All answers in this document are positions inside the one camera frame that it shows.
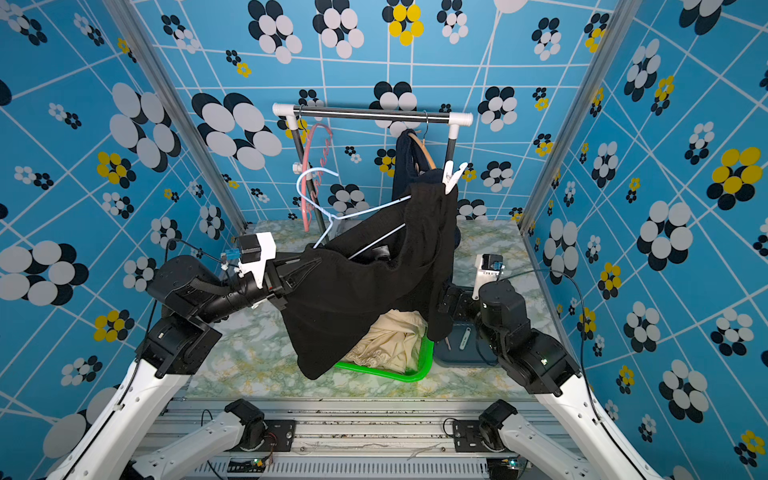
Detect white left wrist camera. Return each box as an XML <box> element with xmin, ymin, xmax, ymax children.
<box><xmin>222</xmin><ymin>232</ymin><xmax>277</xmax><ymax>288</ymax></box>

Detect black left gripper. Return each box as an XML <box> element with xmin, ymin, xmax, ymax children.
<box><xmin>199</xmin><ymin>249</ymin><xmax>322</xmax><ymax>327</ymax></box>

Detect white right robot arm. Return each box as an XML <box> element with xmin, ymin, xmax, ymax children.
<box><xmin>438</xmin><ymin>279</ymin><xmax>659</xmax><ymax>479</ymax></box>

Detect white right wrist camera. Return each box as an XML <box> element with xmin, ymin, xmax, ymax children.
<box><xmin>472</xmin><ymin>254</ymin><xmax>504</xmax><ymax>300</ymax></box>

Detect white metal clothes rack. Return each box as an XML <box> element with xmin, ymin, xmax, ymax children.
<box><xmin>272</xmin><ymin>102</ymin><xmax>475</xmax><ymax>241</ymax></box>

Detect pink plastic hanger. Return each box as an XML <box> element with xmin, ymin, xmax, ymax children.
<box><xmin>298</xmin><ymin>123</ymin><xmax>333</xmax><ymax>232</ymax></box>

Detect beige shorts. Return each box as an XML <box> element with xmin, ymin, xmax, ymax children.
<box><xmin>346</xmin><ymin>309</ymin><xmax>427</xmax><ymax>374</ymax></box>

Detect green plastic basket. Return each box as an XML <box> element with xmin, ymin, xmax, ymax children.
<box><xmin>333</xmin><ymin>335</ymin><xmax>435</xmax><ymax>384</ymax></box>

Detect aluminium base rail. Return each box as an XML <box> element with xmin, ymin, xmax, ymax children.
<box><xmin>149</xmin><ymin>395</ymin><xmax>637</xmax><ymax>480</ymax></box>

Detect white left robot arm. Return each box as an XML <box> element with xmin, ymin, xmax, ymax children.
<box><xmin>49</xmin><ymin>254</ymin><xmax>319</xmax><ymax>479</ymax></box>

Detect navy blue shorts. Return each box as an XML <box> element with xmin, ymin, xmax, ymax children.
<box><xmin>383</xmin><ymin>129</ymin><xmax>461</xmax><ymax>251</ymax></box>

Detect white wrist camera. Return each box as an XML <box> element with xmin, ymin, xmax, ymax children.
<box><xmin>222</xmin><ymin>232</ymin><xmax>277</xmax><ymax>288</ymax></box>
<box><xmin>472</xmin><ymin>254</ymin><xmax>504</xmax><ymax>300</ymax></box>

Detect black shorts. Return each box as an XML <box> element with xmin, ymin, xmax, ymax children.
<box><xmin>281</xmin><ymin>183</ymin><xmax>458</xmax><ymax>380</ymax></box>

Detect mint green clothespin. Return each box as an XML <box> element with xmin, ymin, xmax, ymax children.
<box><xmin>459</xmin><ymin>327</ymin><xmax>472</xmax><ymax>351</ymax></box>

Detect wooden hanger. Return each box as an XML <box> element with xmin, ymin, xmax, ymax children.
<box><xmin>408</xmin><ymin>111</ymin><xmax>437</xmax><ymax>170</ymax></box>

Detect dark teal plastic bin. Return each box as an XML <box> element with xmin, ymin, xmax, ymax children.
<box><xmin>433</xmin><ymin>321</ymin><xmax>498</xmax><ymax>368</ymax></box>

